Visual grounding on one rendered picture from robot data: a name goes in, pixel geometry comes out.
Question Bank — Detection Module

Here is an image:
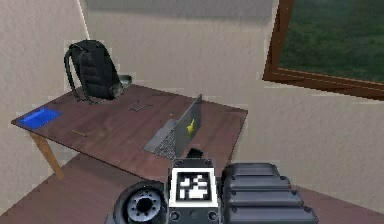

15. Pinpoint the brown framed window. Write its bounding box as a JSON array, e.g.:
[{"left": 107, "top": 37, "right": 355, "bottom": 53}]
[{"left": 262, "top": 0, "right": 384, "bottom": 101}]

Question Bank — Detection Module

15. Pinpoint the brown wooden table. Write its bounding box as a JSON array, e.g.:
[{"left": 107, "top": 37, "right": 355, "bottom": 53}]
[{"left": 10, "top": 83, "right": 249, "bottom": 183}]

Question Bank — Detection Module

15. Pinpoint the small dark remote control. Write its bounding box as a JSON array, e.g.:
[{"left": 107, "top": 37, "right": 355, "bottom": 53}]
[{"left": 129, "top": 103, "right": 154, "bottom": 112}]

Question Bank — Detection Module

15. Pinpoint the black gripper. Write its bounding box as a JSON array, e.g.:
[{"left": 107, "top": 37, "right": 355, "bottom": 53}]
[{"left": 105, "top": 180, "right": 170, "bottom": 224}]

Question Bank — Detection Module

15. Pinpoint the black backpack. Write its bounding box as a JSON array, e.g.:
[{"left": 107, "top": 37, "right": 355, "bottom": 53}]
[{"left": 63, "top": 39, "right": 125, "bottom": 103}]

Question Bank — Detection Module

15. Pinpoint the gray laptop yellow star logo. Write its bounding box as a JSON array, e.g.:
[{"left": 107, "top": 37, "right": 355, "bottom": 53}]
[{"left": 143, "top": 93, "right": 203, "bottom": 161}]

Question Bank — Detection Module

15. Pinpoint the grey round bowl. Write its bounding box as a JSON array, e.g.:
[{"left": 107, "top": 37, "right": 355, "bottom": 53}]
[{"left": 119, "top": 74, "right": 133, "bottom": 89}]

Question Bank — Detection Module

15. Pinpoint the blue flat tray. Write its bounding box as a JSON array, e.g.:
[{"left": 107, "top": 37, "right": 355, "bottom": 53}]
[{"left": 17, "top": 107, "right": 62, "bottom": 130}]

